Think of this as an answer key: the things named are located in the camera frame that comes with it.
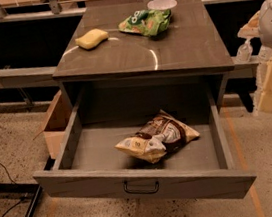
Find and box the brown and yellow chip bag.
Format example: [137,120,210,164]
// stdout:
[115,110,200,164]

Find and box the white plastic bowl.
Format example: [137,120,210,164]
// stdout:
[147,0,177,11]

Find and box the black stand base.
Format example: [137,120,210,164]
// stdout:
[0,165,48,217]

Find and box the grey open drawer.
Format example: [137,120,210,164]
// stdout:
[33,81,256,199]

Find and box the clear pump bottle right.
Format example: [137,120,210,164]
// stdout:
[258,45,272,62]

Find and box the green chip bag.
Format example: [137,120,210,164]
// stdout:
[118,9,171,37]

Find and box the yellow sponge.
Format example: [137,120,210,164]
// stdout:
[75,28,109,50]

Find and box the clear pump bottle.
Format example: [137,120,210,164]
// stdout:
[258,45,272,62]
[236,38,253,63]

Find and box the black drawer handle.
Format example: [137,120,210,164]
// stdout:
[123,181,160,195]

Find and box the clear pump bottle left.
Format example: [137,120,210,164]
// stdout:
[236,38,253,63]

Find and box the grey metal shelf rack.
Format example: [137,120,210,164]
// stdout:
[0,0,272,115]

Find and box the cardboard box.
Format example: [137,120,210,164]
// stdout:
[35,91,72,159]

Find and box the grey cabinet counter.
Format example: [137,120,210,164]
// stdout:
[43,0,241,132]

